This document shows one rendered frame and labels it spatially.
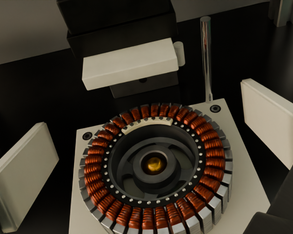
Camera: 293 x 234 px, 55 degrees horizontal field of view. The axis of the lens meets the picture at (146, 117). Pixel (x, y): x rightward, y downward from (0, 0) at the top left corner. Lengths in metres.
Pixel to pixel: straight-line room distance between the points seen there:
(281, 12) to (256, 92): 0.24
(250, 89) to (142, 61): 0.07
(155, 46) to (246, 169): 0.12
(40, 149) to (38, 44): 0.28
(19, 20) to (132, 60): 0.27
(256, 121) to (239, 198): 0.07
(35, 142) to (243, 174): 0.15
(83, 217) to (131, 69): 0.12
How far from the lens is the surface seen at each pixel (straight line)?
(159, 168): 0.21
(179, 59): 0.31
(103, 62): 0.19
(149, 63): 0.17
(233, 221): 0.22
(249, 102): 0.18
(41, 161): 0.18
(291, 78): 0.33
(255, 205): 0.22
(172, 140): 0.23
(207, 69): 0.25
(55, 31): 0.43
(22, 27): 0.44
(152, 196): 0.21
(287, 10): 0.40
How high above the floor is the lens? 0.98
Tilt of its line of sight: 47 degrees down
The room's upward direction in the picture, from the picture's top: 16 degrees counter-clockwise
